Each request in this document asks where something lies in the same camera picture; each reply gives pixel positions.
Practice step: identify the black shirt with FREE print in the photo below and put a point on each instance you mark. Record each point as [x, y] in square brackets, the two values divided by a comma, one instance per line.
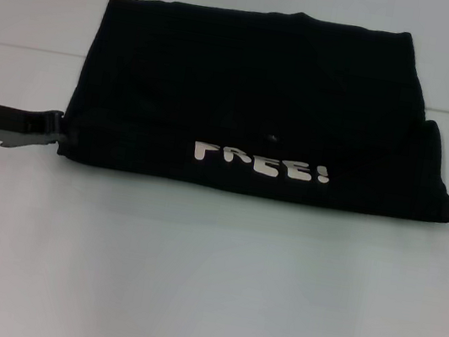
[244, 95]

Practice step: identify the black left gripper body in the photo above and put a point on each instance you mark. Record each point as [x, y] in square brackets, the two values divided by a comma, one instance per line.
[17, 127]

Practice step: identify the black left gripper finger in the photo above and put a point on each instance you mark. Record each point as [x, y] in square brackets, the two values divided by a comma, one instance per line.
[67, 139]

